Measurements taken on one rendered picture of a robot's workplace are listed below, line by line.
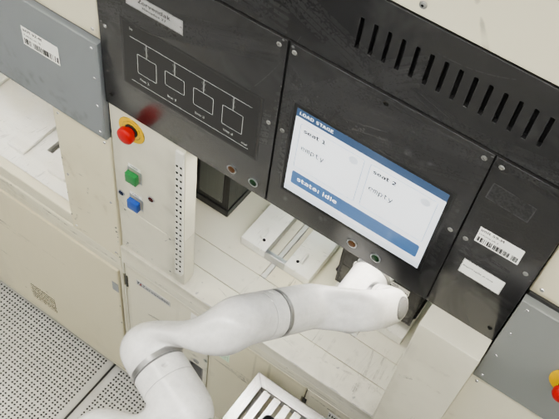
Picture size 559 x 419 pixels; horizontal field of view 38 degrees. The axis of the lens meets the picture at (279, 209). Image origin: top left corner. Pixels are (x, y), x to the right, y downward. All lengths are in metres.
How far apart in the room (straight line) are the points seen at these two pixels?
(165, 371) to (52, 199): 0.93
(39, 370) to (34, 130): 0.92
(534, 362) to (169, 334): 0.62
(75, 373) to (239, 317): 1.60
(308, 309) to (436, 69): 0.56
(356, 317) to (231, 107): 0.46
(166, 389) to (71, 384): 1.51
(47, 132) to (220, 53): 1.09
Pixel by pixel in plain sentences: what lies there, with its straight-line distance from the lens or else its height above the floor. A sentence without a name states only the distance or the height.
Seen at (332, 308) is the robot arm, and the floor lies 1.31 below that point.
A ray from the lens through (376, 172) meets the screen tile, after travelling 1.32.
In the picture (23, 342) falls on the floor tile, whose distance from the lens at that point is 3.01.
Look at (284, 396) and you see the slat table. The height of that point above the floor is 0.76.
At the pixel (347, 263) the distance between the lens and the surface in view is 1.93.
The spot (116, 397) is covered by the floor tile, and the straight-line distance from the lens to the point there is 2.88.
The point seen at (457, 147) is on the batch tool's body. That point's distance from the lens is 1.20.
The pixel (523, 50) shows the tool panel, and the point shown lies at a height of 1.98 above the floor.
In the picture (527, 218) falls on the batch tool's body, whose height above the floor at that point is 1.72.
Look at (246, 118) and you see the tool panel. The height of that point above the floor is 1.59.
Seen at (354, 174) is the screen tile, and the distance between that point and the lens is 1.35.
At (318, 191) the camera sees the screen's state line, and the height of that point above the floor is 1.51.
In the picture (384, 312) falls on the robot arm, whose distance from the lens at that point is 1.59.
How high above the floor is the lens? 2.64
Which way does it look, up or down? 53 degrees down
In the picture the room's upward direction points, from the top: 10 degrees clockwise
